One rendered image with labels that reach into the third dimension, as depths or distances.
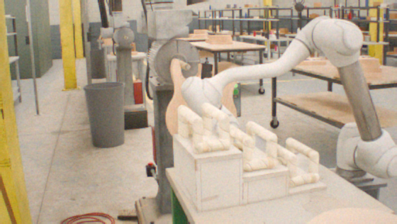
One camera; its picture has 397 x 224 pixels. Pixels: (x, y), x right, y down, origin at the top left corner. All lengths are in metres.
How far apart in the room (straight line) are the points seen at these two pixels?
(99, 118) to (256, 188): 3.78
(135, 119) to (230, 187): 4.54
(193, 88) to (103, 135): 3.46
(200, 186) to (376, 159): 0.92
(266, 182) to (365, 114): 0.67
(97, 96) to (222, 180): 3.73
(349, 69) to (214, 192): 0.79
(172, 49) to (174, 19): 0.33
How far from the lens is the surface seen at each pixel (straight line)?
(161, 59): 2.25
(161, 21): 1.95
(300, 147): 1.48
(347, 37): 1.63
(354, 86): 1.76
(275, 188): 1.34
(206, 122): 1.40
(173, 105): 1.99
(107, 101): 4.88
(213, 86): 1.63
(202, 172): 1.22
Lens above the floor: 1.50
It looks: 13 degrees down
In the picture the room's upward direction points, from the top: 2 degrees counter-clockwise
